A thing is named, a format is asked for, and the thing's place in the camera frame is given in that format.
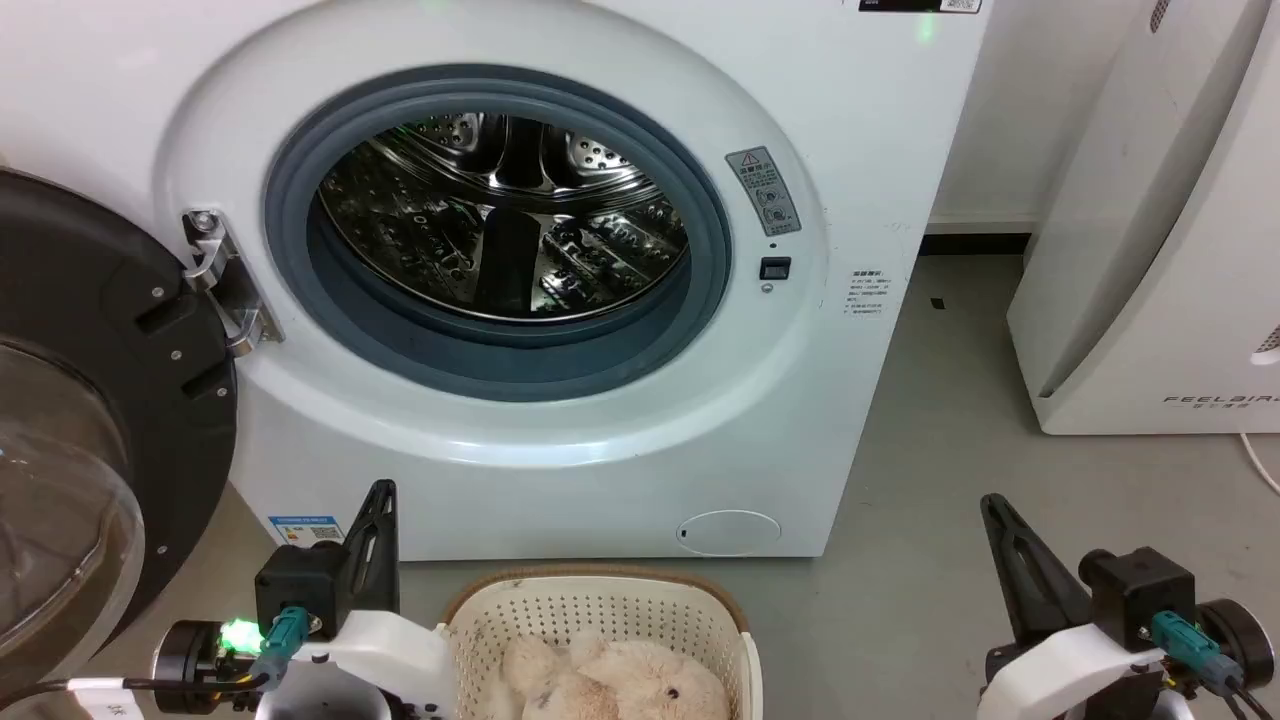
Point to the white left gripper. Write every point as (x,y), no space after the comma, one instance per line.
(390,660)

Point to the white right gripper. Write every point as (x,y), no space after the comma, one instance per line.
(1070,670)

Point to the beige plush toy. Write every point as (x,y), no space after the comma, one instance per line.
(620,685)

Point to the silver metal door hinge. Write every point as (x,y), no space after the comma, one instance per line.
(225,285)

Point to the stainless steel washing machine drum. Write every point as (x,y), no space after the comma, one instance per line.
(450,230)

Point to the dark round washer door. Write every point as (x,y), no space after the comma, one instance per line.
(90,330)

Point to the blue energy label sticker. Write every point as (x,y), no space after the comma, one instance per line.
(305,528)

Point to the cream perforated laundry basket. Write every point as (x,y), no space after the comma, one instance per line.
(600,610)

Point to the grey rubber door gasket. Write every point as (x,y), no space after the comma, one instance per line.
(500,355)

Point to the white front-load washing machine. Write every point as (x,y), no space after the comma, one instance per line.
(820,420)

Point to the oval filter cover flap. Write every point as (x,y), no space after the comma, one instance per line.
(728,532)

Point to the small text label sticker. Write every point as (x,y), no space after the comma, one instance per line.
(866,292)

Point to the white air purifier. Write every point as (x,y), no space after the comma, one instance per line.
(1150,250)

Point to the black door latch socket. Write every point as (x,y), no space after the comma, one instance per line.
(775,268)

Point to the grey warning sticker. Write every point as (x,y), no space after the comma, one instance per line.
(763,190)

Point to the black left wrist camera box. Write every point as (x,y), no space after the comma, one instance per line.
(300,585)

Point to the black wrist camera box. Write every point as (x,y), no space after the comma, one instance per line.
(300,585)
(1140,590)

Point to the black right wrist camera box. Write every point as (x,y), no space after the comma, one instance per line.
(1140,590)

